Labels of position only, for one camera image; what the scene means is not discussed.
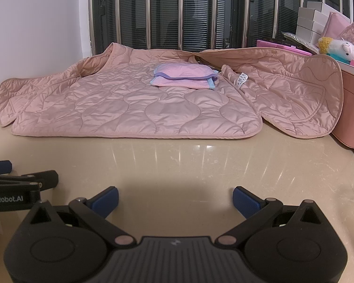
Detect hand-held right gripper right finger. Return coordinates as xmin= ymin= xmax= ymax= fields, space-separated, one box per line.
xmin=218 ymin=186 xmax=325 ymax=250

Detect pink flat box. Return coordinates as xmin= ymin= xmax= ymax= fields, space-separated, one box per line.
xmin=257 ymin=38 xmax=313 ymax=56

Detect pink and blue garment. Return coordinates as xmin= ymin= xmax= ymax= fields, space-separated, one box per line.
xmin=151 ymin=62 xmax=219 ymax=90

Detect pink quilted jacket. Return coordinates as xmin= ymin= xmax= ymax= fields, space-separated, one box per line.
xmin=0 ymin=42 xmax=343 ymax=140

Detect dark window with blinds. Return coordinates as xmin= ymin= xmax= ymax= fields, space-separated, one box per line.
xmin=90 ymin=0 xmax=354 ymax=55

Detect white and yellow plush toy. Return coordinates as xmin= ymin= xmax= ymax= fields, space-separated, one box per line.
xmin=318 ymin=37 xmax=354 ymax=64

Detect dark patterned packet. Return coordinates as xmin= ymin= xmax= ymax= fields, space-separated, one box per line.
xmin=282 ymin=32 xmax=318 ymax=54

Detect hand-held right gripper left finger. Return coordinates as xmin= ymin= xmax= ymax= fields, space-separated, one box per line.
xmin=29 ymin=186 xmax=137 ymax=250

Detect pink pouch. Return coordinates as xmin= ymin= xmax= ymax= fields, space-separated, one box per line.
xmin=324 ymin=12 xmax=351 ymax=40

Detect teal plastic box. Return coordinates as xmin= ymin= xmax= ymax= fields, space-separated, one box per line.
xmin=326 ymin=52 xmax=353 ymax=64

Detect metal window security bars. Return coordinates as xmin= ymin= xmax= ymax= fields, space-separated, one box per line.
xmin=87 ymin=0 xmax=354 ymax=56

